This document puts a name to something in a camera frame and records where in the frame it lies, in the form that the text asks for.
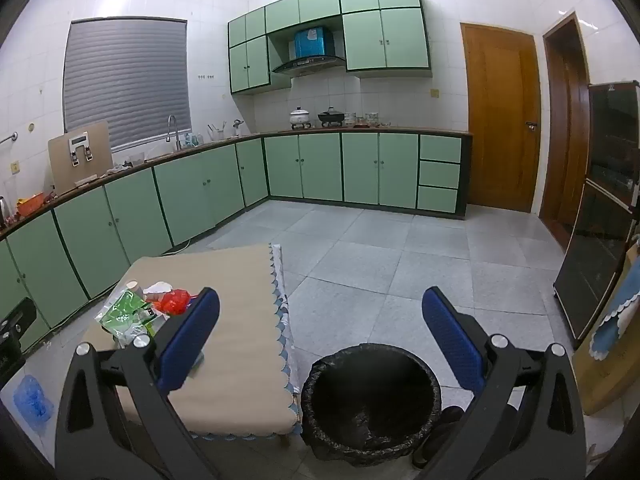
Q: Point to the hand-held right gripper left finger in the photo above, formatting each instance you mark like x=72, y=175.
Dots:
x=187, y=340

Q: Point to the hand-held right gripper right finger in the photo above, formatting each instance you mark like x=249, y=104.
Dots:
x=450, y=340

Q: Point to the red mesh bag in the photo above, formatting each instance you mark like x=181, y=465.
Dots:
x=172, y=302

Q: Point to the white plastic wrapper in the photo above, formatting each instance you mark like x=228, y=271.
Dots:
x=157, y=287

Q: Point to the green snack packet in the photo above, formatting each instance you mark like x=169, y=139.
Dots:
x=125, y=312

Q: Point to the paper cup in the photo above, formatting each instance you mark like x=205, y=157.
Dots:
x=132, y=287

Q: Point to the bin with black liner bag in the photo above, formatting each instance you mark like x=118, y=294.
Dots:
x=370, y=400

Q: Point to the blue plastic bag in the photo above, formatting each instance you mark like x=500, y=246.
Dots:
x=32, y=402

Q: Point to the steel electric kettle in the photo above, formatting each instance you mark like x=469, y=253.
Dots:
x=2, y=210

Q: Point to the orange plastic basket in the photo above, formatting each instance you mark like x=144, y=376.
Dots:
x=32, y=203

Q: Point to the blue scalloped cloth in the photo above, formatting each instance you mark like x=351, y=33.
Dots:
x=607, y=335

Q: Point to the beige water dispenser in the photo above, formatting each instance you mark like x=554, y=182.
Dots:
x=75, y=170

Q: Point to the black glass cabinet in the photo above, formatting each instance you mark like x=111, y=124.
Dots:
x=600, y=240

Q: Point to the clear plastic container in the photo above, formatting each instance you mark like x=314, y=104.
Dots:
x=136, y=159

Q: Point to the utensil holder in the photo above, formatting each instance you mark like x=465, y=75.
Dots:
x=216, y=133

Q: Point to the steel kitchen faucet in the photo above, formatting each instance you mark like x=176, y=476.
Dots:
x=172, y=125

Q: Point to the green lower kitchen cabinets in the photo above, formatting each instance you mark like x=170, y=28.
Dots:
x=320, y=167

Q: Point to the green kitchen cabinets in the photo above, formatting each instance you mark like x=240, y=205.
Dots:
x=365, y=40
x=320, y=167

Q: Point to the light wooden door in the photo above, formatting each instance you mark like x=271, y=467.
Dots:
x=495, y=125

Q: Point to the small jar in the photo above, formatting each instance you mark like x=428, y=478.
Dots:
x=350, y=120
x=372, y=120

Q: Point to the dark wooden door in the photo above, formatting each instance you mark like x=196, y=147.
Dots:
x=575, y=135

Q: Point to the white cooking pot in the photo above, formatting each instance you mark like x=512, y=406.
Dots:
x=300, y=117

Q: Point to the black wok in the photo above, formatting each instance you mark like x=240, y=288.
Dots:
x=331, y=117

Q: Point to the grey window blind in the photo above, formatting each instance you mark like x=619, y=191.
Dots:
x=125, y=85

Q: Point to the green upper kitchen cabinets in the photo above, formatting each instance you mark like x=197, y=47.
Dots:
x=365, y=40

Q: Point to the range hood with blue film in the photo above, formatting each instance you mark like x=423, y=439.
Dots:
x=314, y=45

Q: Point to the steel towel rail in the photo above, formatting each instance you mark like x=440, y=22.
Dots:
x=9, y=137

